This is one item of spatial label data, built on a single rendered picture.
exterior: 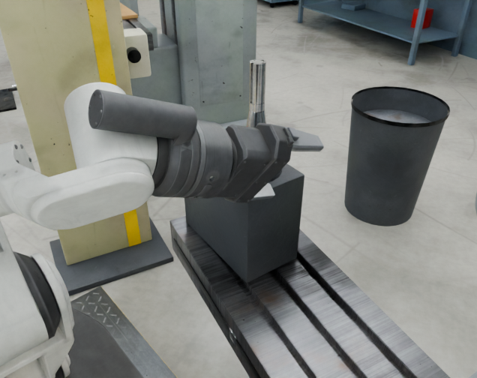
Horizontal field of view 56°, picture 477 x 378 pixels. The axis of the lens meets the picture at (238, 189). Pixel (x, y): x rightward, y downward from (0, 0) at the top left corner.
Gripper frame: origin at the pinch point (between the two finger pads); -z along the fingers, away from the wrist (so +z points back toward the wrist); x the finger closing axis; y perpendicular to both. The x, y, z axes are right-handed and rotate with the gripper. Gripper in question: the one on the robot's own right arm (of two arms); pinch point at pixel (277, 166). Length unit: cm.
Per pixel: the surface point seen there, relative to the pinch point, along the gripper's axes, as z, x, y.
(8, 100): -47, -269, 280
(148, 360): -22, -88, 0
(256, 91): -3.3, -0.2, 14.6
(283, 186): -11.1, -9.3, 4.1
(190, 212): -9.2, -32.4, 13.8
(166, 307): -60, -136, 31
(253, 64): -1.7, 2.7, 17.0
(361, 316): -22.1, -14.9, -17.6
